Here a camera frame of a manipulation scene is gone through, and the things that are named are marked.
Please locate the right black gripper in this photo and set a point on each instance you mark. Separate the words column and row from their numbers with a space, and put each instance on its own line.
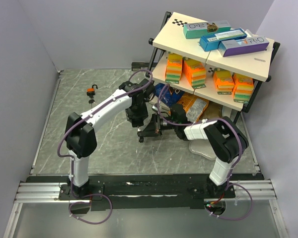
column 154, row 128

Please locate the clear plastic pouch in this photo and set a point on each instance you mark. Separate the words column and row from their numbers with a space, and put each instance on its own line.
column 203, row 148

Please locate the blue chips bag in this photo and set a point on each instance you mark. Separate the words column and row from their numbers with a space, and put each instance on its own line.
column 171, row 95

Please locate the orange padlock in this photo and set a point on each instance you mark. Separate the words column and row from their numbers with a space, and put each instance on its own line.
column 90, row 92

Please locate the black device behind shelf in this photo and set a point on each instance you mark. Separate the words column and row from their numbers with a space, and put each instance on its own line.
column 135, row 66

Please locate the black-headed key bunch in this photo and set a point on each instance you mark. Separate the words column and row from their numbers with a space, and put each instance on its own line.
column 91, row 101

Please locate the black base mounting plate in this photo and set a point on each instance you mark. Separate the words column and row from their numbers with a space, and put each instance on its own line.
column 147, row 191

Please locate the orange sponge pack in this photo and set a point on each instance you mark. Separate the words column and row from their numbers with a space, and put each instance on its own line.
column 223, row 81
column 194, row 72

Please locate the three-tier shelf rack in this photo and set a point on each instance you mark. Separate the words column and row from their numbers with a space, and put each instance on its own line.
column 171, row 39

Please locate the sponge pack far right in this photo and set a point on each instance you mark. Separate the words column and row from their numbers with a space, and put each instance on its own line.
column 243, row 88

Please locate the teal R+O box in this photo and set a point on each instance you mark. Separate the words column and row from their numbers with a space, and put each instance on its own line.
column 199, row 29

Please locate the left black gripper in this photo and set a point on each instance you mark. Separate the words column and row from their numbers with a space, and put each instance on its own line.
column 143, row 114

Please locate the orange Kettle chips bag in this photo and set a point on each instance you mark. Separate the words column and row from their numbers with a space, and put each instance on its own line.
column 193, row 105

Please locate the brown bag on shelf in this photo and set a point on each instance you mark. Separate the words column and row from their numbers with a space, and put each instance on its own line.
column 213, row 110

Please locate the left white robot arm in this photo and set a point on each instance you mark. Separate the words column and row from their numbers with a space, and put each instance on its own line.
column 81, row 129

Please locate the blue box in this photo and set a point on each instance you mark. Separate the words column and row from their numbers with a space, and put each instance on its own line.
column 212, row 41

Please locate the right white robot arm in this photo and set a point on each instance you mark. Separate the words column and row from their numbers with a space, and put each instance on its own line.
column 225, row 138

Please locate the purple R+O box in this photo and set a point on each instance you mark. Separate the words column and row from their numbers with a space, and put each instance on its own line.
column 247, row 45

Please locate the sponge pack far left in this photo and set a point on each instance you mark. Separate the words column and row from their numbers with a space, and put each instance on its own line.
column 173, row 68

